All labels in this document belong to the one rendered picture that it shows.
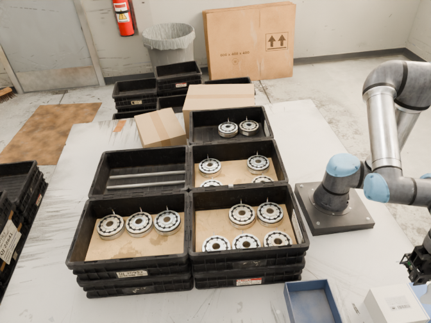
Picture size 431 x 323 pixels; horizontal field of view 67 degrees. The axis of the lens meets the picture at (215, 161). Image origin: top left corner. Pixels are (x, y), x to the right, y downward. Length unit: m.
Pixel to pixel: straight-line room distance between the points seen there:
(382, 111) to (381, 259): 0.63
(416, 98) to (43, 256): 1.50
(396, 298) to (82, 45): 3.89
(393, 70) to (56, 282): 1.40
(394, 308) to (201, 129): 1.17
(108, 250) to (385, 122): 1.02
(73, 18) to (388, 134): 3.68
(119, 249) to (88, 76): 3.35
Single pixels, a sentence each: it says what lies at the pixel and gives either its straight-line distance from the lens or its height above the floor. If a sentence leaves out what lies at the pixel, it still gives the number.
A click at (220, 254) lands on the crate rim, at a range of 1.08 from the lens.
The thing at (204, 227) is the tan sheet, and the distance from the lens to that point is 1.28.
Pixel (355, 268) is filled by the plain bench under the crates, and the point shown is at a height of 0.70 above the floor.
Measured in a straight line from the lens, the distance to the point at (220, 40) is 3.99.
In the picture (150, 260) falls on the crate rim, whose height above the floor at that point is 0.92.
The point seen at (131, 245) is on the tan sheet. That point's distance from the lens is 1.28.
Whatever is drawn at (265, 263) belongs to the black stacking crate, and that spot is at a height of 0.84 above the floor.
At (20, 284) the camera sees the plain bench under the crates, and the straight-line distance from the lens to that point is 1.53.
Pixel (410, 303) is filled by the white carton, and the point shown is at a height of 0.79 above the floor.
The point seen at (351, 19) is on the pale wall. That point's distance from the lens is 4.63.
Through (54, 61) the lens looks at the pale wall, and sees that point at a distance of 4.45.
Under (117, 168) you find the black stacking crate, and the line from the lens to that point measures 1.62.
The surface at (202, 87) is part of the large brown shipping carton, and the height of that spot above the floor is 0.90.
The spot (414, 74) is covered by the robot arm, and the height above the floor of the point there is 1.37.
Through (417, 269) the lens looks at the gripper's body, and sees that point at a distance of 1.07.
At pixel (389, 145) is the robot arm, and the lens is 1.01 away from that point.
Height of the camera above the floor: 1.83
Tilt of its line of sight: 40 degrees down
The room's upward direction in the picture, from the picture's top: 4 degrees counter-clockwise
